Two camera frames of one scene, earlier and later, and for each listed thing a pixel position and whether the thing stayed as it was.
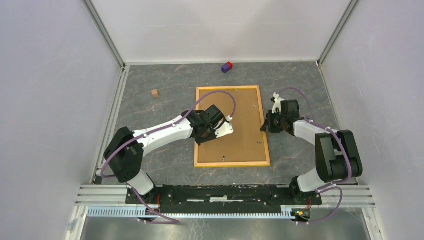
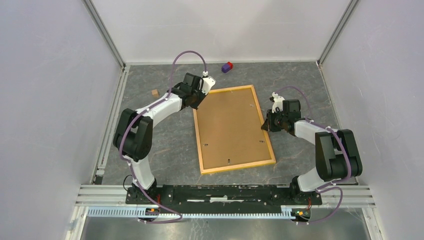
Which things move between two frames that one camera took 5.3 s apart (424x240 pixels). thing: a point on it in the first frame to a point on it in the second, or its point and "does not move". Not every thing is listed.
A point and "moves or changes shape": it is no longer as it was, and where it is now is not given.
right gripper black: [267, 124] does not move
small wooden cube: [155, 93] does not move
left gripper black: [199, 140] to [202, 96]
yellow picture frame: [197, 165] moves or changes shape
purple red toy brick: [226, 67] does not move
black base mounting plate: [223, 199] does not move
